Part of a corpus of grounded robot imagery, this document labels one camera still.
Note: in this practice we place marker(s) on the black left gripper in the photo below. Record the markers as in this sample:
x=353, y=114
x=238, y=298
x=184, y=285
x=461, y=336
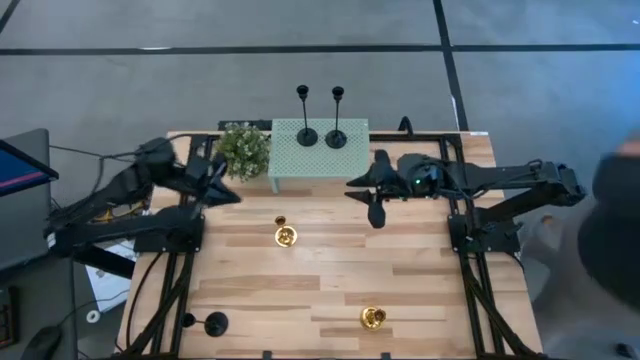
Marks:
x=202, y=175

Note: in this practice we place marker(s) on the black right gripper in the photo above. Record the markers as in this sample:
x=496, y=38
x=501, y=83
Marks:
x=392, y=182

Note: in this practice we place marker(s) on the black candlestick holder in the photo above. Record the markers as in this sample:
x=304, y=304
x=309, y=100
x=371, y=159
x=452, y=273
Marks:
x=306, y=137
x=216, y=324
x=336, y=139

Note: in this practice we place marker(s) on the tall gold candlestick holder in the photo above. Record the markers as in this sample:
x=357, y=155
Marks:
x=286, y=236

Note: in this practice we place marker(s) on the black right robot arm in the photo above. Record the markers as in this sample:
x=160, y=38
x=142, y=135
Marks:
x=500, y=177

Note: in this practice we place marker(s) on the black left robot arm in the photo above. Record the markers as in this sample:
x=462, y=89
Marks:
x=150, y=222

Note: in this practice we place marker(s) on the potted green plant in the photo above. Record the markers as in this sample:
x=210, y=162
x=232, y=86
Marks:
x=245, y=150

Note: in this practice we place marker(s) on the green perforated metal shelf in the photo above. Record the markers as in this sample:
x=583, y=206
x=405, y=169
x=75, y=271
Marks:
x=300, y=160

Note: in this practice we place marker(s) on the short gold candlestick holder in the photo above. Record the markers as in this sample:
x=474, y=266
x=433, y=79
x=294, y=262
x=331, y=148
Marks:
x=371, y=320

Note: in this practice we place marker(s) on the black diagonal support bar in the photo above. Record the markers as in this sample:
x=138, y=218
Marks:
x=100, y=260

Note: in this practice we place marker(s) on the white paper sheet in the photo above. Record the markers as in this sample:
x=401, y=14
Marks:
x=107, y=287

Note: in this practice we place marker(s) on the dark monitor with screen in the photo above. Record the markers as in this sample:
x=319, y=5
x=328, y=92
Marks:
x=25, y=225

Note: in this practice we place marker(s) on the blue-screen monitor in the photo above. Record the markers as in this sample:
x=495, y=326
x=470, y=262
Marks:
x=20, y=172

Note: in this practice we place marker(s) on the dark grey desk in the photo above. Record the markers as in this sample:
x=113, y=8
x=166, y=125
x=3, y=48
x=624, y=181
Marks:
x=45, y=295

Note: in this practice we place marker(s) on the black computer mouse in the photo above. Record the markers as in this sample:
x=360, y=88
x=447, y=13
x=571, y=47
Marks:
x=42, y=344

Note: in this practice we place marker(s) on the dark keyboard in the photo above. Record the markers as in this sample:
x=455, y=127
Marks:
x=7, y=320

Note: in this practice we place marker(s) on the person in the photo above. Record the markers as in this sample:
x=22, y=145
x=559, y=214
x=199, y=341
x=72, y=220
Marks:
x=615, y=235

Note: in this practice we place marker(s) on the small black floor object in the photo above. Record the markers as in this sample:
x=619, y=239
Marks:
x=627, y=350

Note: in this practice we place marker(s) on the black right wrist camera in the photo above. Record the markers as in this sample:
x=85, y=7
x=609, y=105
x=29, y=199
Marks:
x=376, y=216

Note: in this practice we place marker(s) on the black aluminium rail frame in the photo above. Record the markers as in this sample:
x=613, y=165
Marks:
x=430, y=136

